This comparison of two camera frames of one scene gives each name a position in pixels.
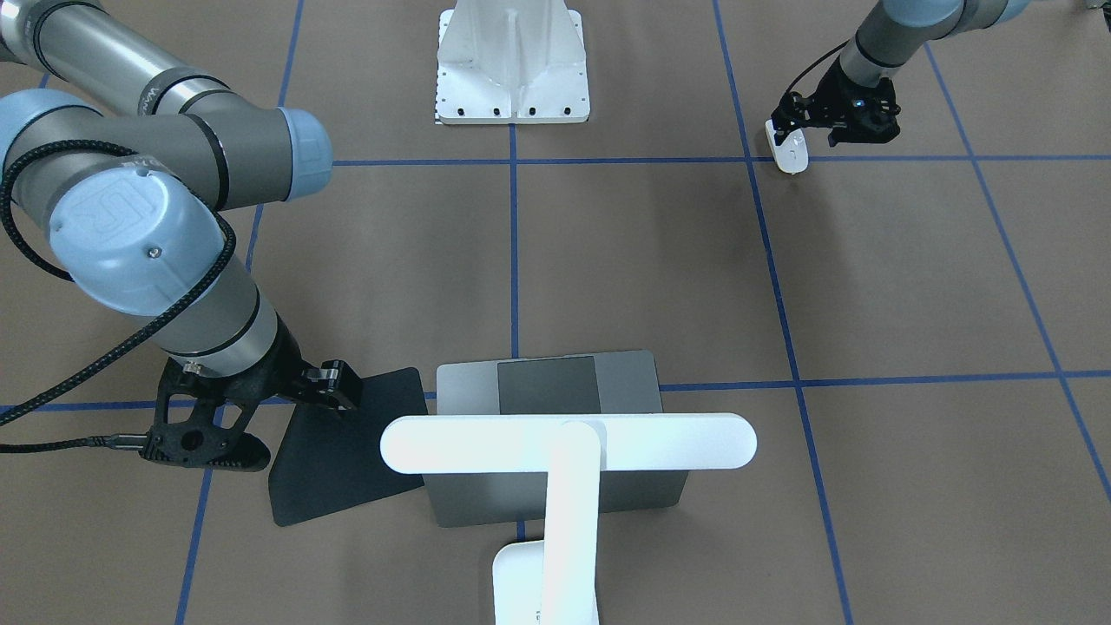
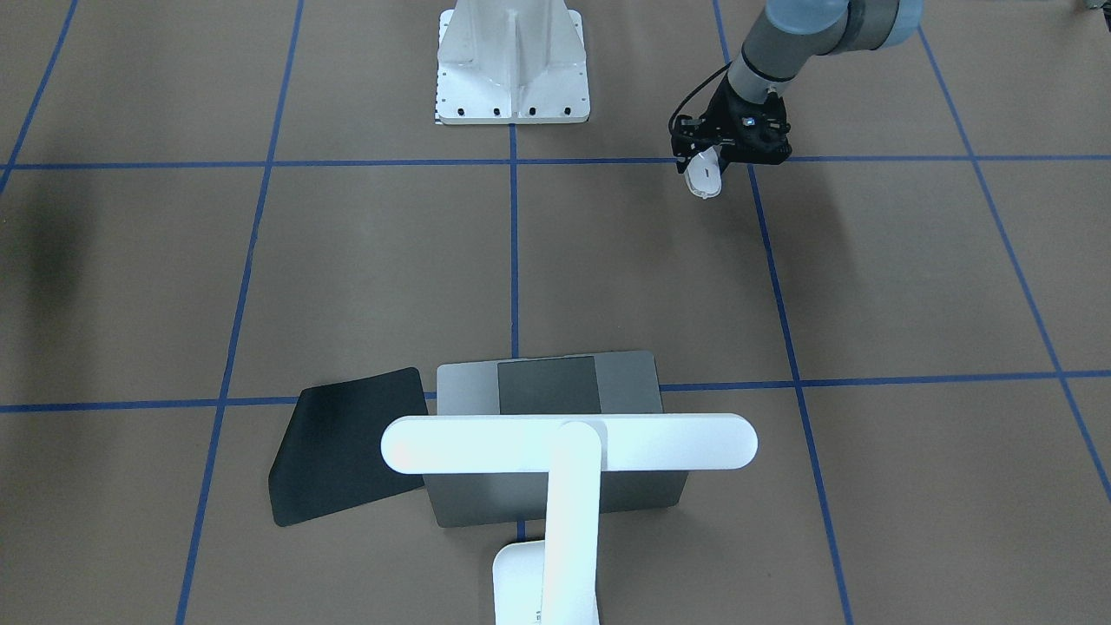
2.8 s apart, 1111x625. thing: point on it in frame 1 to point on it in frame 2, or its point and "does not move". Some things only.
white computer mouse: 792,156 to 704,172
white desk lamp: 554,581 does not move
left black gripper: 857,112 to 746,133
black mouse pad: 330,461 does not move
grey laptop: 611,383 does not move
